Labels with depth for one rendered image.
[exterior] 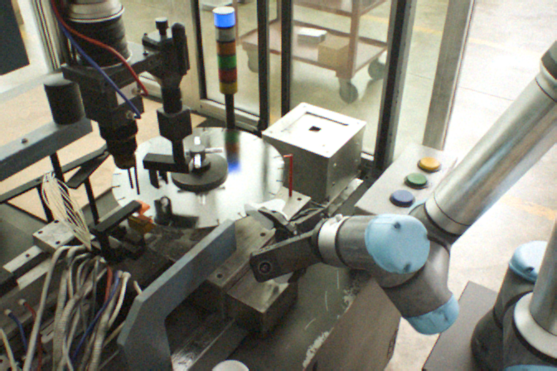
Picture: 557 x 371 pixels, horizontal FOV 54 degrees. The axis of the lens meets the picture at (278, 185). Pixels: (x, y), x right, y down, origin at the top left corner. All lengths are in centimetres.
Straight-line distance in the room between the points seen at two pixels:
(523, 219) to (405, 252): 195
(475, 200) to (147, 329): 49
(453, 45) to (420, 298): 59
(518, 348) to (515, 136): 28
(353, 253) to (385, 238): 7
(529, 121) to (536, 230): 187
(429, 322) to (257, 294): 33
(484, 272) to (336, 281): 127
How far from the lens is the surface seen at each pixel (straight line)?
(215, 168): 104
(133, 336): 78
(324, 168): 120
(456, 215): 82
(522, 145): 75
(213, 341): 100
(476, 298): 114
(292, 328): 103
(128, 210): 94
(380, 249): 70
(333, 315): 105
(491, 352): 101
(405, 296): 76
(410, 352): 197
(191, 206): 97
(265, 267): 82
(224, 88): 127
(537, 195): 281
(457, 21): 117
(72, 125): 108
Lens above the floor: 155
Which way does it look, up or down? 37 degrees down
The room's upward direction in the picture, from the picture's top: straight up
